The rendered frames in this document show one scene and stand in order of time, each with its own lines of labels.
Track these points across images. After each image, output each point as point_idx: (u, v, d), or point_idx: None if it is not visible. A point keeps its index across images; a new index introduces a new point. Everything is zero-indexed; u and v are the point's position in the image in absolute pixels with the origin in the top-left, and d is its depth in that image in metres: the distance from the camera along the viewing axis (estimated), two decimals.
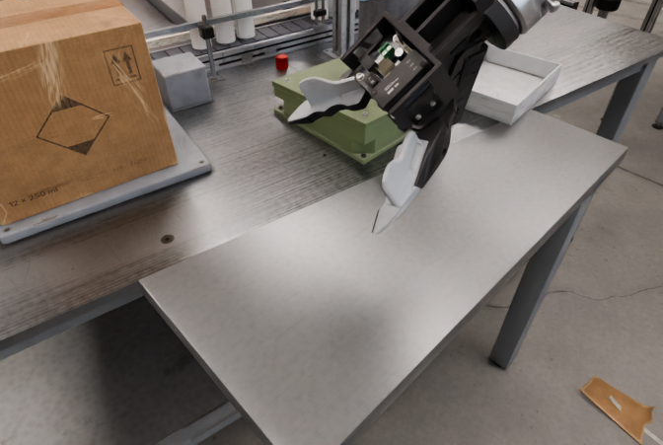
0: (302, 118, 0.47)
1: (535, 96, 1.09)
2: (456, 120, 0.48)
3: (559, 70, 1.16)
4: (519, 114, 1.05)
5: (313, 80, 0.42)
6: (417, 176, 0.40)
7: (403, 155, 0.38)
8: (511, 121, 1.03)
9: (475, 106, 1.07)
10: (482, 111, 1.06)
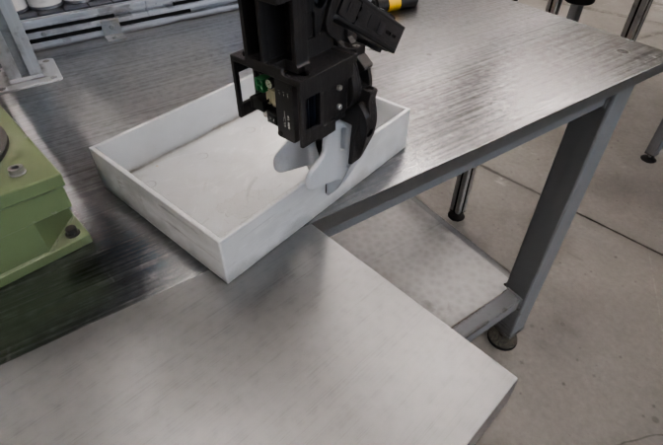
0: None
1: (323, 193, 0.45)
2: (399, 34, 0.41)
3: (407, 121, 0.52)
4: (263, 250, 0.41)
5: (276, 158, 0.40)
6: (349, 156, 0.40)
7: (325, 152, 0.39)
8: (225, 275, 0.39)
9: (161, 222, 0.43)
10: (176, 236, 0.42)
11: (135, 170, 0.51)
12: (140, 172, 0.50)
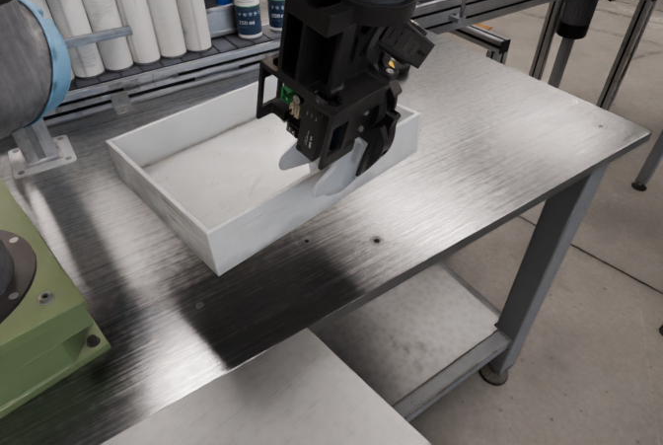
0: None
1: None
2: (428, 51, 0.40)
3: (417, 125, 0.52)
4: (257, 246, 0.42)
5: (283, 158, 0.40)
6: (358, 169, 0.40)
7: (335, 165, 0.38)
8: (215, 268, 0.40)
9: (164, 213, 0.44)
10: (176, 228, 0.43)
11: (150, 165, 0.53)
12: (154, 167, 0.53)
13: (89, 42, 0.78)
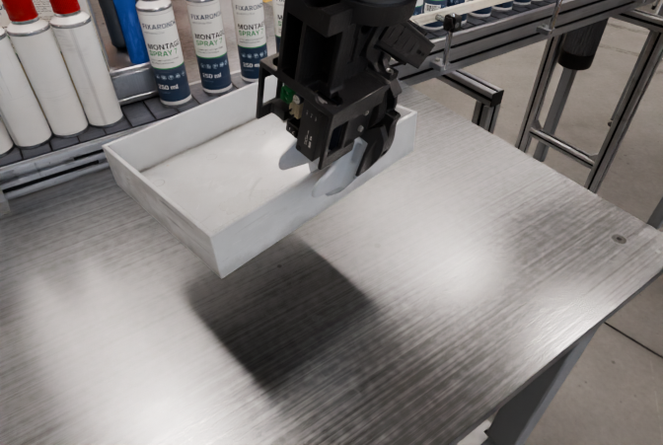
0: None
1: None
2: (428, 51, 0.40)
3: (414, 124, 0.52)
4: (258, 247, 0.42)
5: (282, 158, 0.40)
6: (358, 169, 0.40)
7: (335, 165, 0.38)
8: (218, 270, 0.39)
9: (163, 217, 0.44)
10: (176, 232, 0.43)
11: (147, 169, 0.52)
12: (151, 171, 0.52)
13: None
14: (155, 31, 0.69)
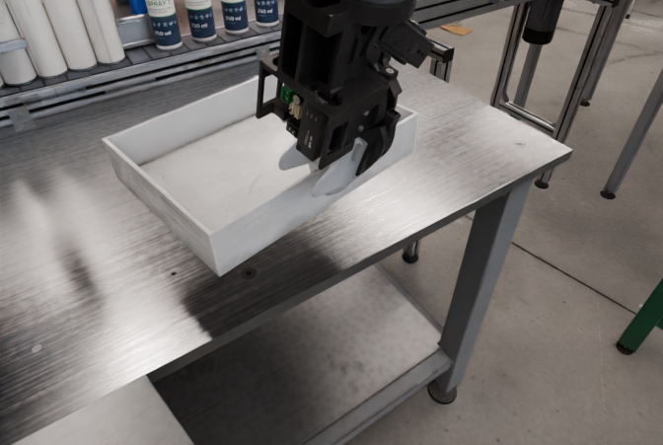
0: None
1: (322, 193, 0.45)
2: (427, 51, 0.40)
3: (416, 125, 0.52)
4: (257, 246, 0.42)
5: (283, 158, 0.40)
6: (358, 169, 0.40)
7: (335, 165, 0.38)
8: (216, 268, 0.39)
9: (162, 213, 0.44)
10: (175, 228, 0.43)
11: (146, 163, 0.52)
12: (150, 165, 0.52)
13: None
14: None
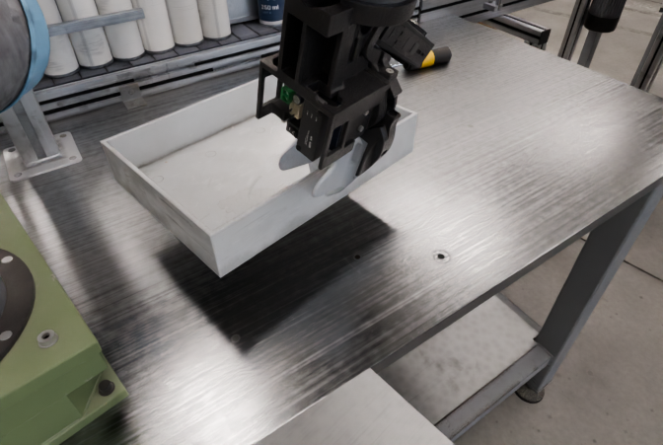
0: None
1: None
2: (427, 51, 0.40)
3: (414, 125, 0.52)
4: (258, 247, 0.42)
5: (283, 158, 0.40)
6: (358, 169, 0.40)
7: (335, 165, 0.38)
8: (217, 269, 0.39)
9: (162, 215, 0.44)
10: (175, 229, 0.43)
11: (145, 165, 0.52)
12: (149, 167, 0.52)
13: (96, 27, 0.69)
14: None
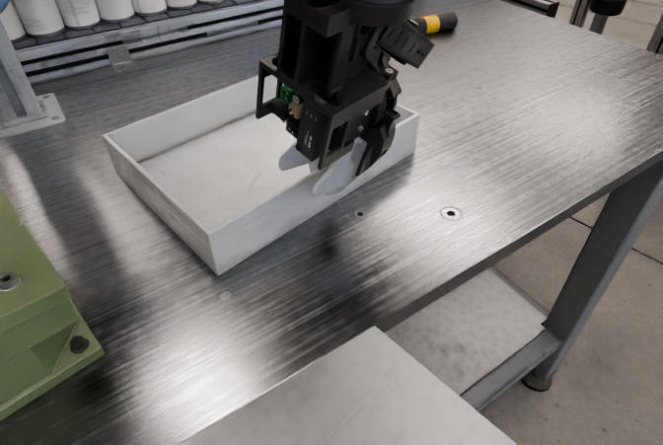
0: None
1: (322, 193, 0.45)
2: (427, 51, 0.40)
3: (416, 126, 0.52)
4: (257, 245, 0.42)
5: (283, 158, 0.40)
6: (357, 169, 0.40)
7: (335, 165, 0.38)
8: (215, 267, 0.39)
9: (162, 211, 0.44)
10: (174, 226, 0.43)
11: (146, 159, 0.52)
12: (150, 162, 0.52)
13: None
14: None
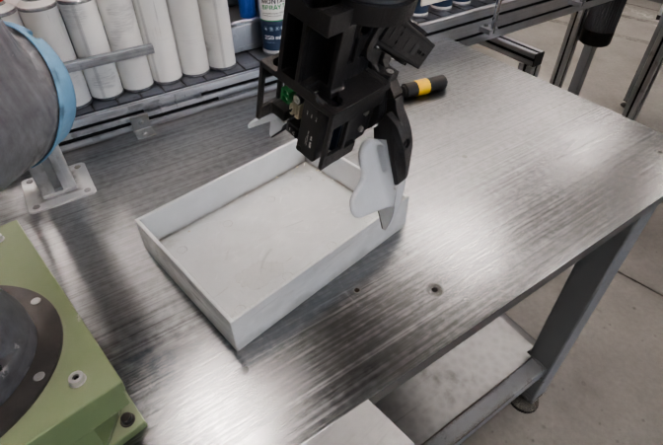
0: (279, 132, 0.45)
1: (324, 273, 0.53)
2: (428, 51, 0.40)
3: (406, 206, 0.59)
4: (269, 323, 0.49)
5: (256, 122, 0.40)
6: (393, 176, 0.37)
7: (364, 174, 0.36)
8: (235, 345, 0.47)
9: (187, 290, 0.52)
10: (198, 304, 0.51)
11: (171, 234, 0.60)
12: (175, 237, 0.60)
13: (109, 62, 0.72)
14: None
